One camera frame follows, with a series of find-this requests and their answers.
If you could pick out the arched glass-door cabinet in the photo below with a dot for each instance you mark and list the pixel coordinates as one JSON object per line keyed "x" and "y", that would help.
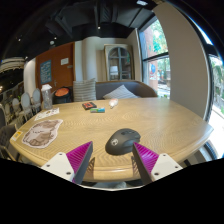
{"x": 118, "y": 63}

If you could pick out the white tube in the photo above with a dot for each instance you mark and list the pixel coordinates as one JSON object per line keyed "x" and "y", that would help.
{"x": 113, "y": 102}

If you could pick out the beige animal-shaped mouse pad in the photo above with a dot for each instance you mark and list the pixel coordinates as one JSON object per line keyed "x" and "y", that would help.
{"x": 41, "y": 133}

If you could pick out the black computer mouse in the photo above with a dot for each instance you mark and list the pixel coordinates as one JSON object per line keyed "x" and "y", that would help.
{"x": 121, "y": 141}

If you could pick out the small green pack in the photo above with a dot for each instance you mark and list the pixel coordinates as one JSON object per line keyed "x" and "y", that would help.
{"x": 97, "y": 110}

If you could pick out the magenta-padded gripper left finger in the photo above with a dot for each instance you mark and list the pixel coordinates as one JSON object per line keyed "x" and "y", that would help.
{"x": 61, "y": 165}

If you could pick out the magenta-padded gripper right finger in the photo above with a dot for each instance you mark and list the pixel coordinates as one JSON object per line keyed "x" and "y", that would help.
{"x": 163, "y": 165}

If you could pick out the white paper sign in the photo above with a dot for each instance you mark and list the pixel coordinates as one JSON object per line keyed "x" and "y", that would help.
{"x": 64, "y": 61}

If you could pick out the orange-topped round side table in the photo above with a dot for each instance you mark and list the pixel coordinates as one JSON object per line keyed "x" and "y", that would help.
{"x": 62, "y": 93}

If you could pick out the clear white-lidded shaker bottle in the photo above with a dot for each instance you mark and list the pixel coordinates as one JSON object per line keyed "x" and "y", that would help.
{"x": 46, "y": 98}

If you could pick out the blue poster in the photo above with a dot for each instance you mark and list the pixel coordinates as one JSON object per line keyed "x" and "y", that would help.
{"x": 46, "y": 71}

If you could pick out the striped upright cushion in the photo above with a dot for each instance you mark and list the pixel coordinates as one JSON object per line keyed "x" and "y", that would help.
{"x": 84, "y": 90}

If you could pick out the black-framed window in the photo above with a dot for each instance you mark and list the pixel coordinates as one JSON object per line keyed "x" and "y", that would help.
{"x": 156, "y": 60}

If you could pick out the striped flat-lying cushion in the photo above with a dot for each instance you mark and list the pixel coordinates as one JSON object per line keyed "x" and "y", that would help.
{"x": 120, "y": 93}

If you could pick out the group of white chairs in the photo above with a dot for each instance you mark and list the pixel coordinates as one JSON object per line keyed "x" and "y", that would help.
{"x": 26, "y": 103}

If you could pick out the grey curved sofa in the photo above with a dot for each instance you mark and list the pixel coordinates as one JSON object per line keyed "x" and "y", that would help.
{"x": 143, "y": 89}

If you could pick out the dark grey armchair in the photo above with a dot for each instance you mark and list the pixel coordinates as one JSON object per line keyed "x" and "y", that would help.
{"x": 6, "y": 140}

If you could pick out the orange wooden door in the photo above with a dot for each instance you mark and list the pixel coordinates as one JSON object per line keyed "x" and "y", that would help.
{"x": 61, "y": 75}

